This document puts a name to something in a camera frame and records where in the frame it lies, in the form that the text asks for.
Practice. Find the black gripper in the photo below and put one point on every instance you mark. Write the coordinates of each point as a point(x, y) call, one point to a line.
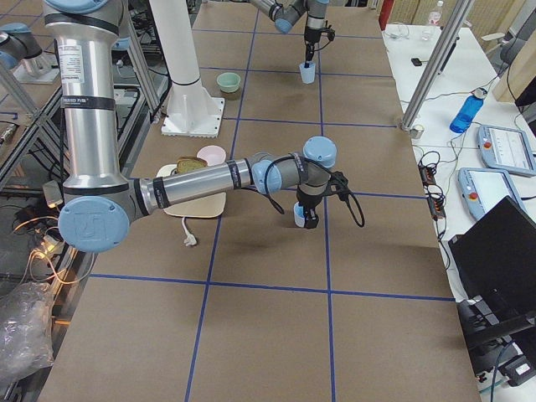
point(306, 206)
point(311, 36)

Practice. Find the light blue cup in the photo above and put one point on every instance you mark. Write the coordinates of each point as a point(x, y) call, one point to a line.
point(299, 215)
point(307, 72)

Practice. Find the green bowl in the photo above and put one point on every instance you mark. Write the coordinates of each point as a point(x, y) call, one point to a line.
point(228, 82)

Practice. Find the cream toaster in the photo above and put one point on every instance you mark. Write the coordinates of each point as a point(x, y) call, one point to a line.
point(204, 208)

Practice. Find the pink bowl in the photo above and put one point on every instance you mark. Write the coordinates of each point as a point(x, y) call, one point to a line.
point(212, 155)

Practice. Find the white power plug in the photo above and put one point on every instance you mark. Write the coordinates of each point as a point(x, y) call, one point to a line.
point(189, 240)

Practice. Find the clear plastic bottle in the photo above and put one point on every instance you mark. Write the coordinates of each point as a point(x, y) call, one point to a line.
point(435, 14)

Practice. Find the bread slice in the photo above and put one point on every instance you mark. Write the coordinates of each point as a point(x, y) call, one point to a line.
point(189, 164)

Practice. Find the blue water bottle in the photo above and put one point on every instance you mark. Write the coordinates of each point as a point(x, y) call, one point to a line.
point(465, 116)

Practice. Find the teach pendant near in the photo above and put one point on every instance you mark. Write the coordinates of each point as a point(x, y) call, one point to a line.
point(483, 188)

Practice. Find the teach pendant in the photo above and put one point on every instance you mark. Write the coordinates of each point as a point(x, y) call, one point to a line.
point(483, 188)
point(507, 149)

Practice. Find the black laptop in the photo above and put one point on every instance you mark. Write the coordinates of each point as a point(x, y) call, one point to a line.
point(495, 258)

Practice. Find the teach pendant far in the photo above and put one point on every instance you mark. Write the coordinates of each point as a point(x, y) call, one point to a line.
point(507, 149)

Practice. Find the clear plastic bag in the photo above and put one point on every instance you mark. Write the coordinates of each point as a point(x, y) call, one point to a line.
point(26, 344)

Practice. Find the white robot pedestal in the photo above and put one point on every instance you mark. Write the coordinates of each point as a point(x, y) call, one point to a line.
point(191, 110)

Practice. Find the aluminium frame post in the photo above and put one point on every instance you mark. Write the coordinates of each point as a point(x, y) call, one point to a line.
point(438, 56)

